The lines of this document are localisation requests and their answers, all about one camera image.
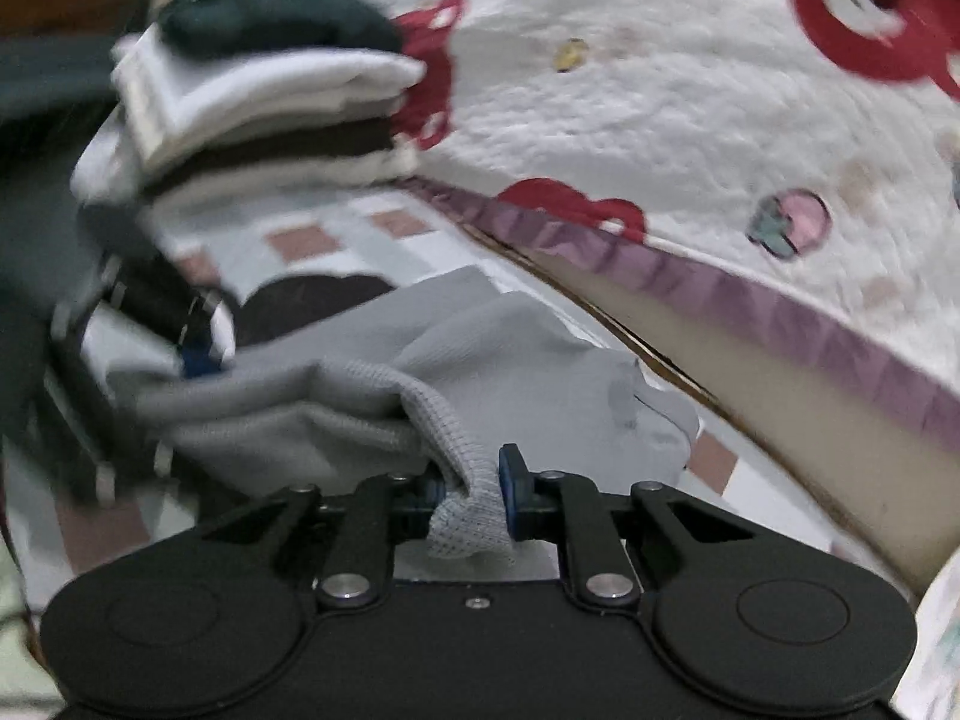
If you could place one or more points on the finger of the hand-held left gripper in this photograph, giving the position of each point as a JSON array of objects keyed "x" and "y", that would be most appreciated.
[
  {"x": 90, "y": 427},
  {"x": 196, "y": 361}
]

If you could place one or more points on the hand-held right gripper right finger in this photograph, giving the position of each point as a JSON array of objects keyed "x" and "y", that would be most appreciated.
[{"x": 507, "y": 495}]

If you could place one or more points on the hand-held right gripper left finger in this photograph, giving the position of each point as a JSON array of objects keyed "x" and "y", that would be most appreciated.
[{"x": 416, "y": 510}]

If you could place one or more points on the grey knit garment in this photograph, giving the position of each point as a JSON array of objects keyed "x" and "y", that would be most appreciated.
[{"x": 487, "y": 360}]

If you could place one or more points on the stack of folded clothes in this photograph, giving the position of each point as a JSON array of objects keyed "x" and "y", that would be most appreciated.
[{"x": 262, "y": 86}]

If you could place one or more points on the checked bed sheet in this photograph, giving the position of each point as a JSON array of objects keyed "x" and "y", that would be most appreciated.
[{"x": 315, "y": 240}]

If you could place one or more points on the cream folded garment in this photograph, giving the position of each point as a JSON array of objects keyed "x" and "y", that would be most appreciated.
[{"x": 300, "y": 180}]

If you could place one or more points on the dark brown folded garment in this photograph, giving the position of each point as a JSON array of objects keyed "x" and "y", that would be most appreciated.
[{"x": 315, "y": 141}]

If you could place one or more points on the dark green folded garment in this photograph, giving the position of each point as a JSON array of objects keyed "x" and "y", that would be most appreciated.
[{"x": 285, "y": 19}]

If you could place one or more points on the white quilt with red print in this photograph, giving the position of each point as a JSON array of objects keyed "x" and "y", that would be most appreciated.
[{"x": 675, "y": 90}]

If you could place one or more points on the floral quilt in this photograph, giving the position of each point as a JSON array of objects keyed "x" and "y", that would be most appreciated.
[{"x": 937, "y": 652}]

